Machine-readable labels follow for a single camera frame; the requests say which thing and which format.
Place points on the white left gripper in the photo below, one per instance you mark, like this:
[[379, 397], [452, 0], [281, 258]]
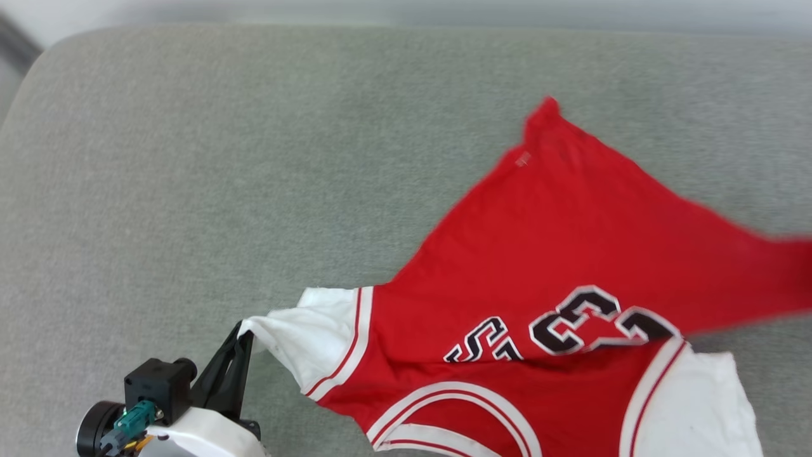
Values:
[[203, 438]]

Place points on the red white basketball jersey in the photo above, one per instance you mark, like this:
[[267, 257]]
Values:
[[545, 285]]

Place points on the grey fabric sofa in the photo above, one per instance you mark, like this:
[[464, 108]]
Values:
[[254, 158]]

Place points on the dark grey baseboard strip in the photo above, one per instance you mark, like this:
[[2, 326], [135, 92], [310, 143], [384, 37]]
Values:
[[16, 44]]

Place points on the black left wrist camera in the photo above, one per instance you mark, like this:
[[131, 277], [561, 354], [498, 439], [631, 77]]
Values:
[[155, 384]]

